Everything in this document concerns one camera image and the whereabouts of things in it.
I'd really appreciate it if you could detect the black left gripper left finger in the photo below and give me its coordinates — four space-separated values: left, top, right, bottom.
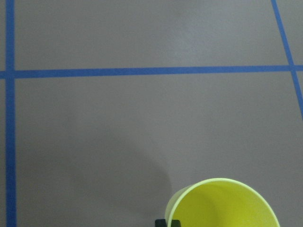
155 219 166 227

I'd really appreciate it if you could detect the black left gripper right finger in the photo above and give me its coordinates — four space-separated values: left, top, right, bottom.
171 219 180 227

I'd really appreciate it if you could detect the yellow plastic cup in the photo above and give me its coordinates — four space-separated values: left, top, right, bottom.
164 178 280 227

